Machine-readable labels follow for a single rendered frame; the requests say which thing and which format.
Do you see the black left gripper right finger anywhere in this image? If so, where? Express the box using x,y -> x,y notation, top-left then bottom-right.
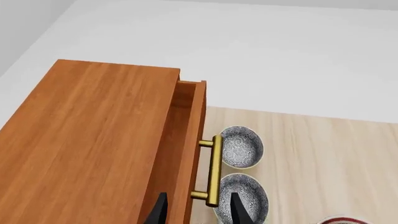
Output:
229,192 -> 254,224

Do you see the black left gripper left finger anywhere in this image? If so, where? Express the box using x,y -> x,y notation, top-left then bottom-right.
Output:
143,192 -> 169,224

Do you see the wooden drawer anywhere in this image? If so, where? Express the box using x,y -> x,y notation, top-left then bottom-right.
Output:
137,80 -> 207,224

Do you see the wooden cabinet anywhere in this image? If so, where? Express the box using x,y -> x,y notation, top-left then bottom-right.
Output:
0,58 -> 182,224

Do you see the blue patterned bowl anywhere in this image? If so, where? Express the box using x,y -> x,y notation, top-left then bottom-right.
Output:
212,172 -> 269,224
219,125 -> 265,170

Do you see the brass drawer handle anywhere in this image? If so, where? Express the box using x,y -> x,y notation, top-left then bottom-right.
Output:
190,134 -> 223,208

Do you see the plate with red ring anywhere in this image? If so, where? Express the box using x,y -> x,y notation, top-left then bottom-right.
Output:
317,215 -> 371,224

